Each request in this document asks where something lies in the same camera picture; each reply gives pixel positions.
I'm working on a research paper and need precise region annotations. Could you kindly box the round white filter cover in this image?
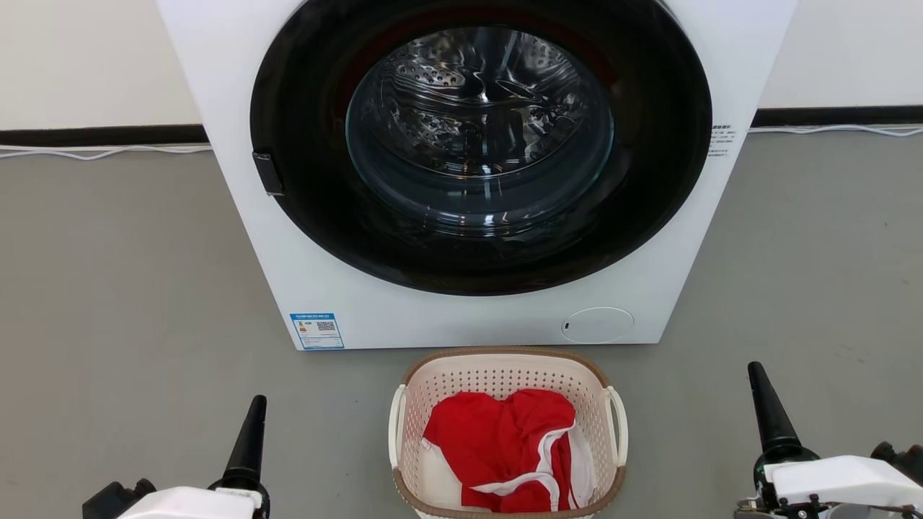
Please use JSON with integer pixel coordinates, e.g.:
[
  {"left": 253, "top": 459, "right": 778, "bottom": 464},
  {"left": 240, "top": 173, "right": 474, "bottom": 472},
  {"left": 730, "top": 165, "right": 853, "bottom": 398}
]
[{"left": 561, "top": 307, "right": 635, "bottom": 345}]

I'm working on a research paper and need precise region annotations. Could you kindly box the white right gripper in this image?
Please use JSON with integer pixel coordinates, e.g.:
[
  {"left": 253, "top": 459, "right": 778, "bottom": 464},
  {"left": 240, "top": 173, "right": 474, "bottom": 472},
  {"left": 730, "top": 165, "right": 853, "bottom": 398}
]
[{"left": 747, "top": 361, "right": 923, "bottom": 510}]

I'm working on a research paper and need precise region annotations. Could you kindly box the white front-load washing machine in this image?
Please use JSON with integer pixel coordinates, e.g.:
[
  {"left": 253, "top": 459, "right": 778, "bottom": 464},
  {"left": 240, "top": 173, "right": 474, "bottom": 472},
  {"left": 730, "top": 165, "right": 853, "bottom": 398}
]
[{"left": 156, "top": 0, "right": 799, "bottom": 352}]

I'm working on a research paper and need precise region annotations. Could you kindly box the white floor cable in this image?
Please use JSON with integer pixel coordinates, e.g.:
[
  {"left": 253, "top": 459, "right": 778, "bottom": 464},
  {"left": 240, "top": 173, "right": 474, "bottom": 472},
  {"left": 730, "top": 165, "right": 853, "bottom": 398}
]
[
  {"left": 0, "top": 143, "right": 214, "bottom": 161},
  {"left": 748, "top": 123, "right": 923, "bottom": 138}
]

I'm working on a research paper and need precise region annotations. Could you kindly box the small printed text label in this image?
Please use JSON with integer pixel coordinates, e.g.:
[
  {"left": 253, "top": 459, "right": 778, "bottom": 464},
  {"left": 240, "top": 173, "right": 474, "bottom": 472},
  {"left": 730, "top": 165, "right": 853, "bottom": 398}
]
[{"left": 709, "top": 124, "right": 738, "bottom": 159}]

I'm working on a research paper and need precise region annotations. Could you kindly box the blue energy label sticker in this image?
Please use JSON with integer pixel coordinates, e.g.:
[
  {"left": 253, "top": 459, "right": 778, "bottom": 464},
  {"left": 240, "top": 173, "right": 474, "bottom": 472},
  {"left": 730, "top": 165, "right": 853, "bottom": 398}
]
[{"left": 290, "top": 312, "right": 345, "bottom": 351}]

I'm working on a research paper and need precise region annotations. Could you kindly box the black door handle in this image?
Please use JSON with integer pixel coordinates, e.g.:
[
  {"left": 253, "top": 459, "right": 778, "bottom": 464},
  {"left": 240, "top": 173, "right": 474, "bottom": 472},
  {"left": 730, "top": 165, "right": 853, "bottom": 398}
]
[{"left": 252, "top": 151, "right": 285, "bottom": 197}]

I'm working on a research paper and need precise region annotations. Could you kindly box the red and white garment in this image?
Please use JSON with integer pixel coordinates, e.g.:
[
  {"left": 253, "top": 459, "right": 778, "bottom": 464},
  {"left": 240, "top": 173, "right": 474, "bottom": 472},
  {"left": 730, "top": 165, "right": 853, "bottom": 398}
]
[{"left": 421, "top": 389, "right": 599, "bottom": 514}]

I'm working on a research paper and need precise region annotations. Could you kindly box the cream plastic laundry basket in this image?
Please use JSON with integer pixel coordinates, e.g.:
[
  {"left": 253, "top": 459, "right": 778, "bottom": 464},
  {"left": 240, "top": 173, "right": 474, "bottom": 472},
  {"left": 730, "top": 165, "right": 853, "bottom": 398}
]
[{"left": 388, "top": 347, "right": 630, "bottom": 519}]

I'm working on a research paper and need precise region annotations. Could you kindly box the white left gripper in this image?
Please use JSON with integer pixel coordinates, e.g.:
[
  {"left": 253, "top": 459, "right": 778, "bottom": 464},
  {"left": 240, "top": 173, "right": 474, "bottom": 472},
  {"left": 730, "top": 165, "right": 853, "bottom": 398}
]
[{"left": 81, "top": 394, "right": 271, "bottom": 519}]

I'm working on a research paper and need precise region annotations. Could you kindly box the round black washing machine door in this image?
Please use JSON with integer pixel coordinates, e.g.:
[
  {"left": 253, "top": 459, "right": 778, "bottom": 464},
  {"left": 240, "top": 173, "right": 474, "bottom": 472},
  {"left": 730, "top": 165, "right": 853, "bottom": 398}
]
[{"left": 249, "top": 0, "right": 713, "bottom": 296}]

